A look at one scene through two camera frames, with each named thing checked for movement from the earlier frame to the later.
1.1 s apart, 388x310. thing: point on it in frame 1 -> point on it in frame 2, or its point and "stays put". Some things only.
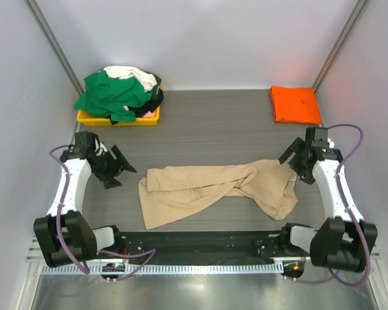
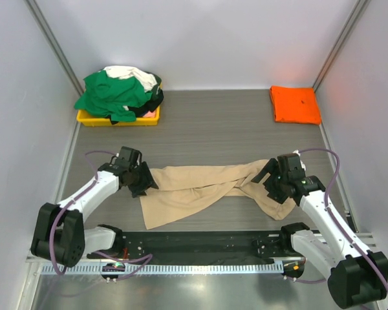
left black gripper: (113, 172) -> (140, 189)
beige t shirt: (266, 186) stays put
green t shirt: (112, 97) stays put
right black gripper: (304, 174) -> (277, 195)
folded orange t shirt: (295, 104) stays put
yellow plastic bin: (86, 118) stays put
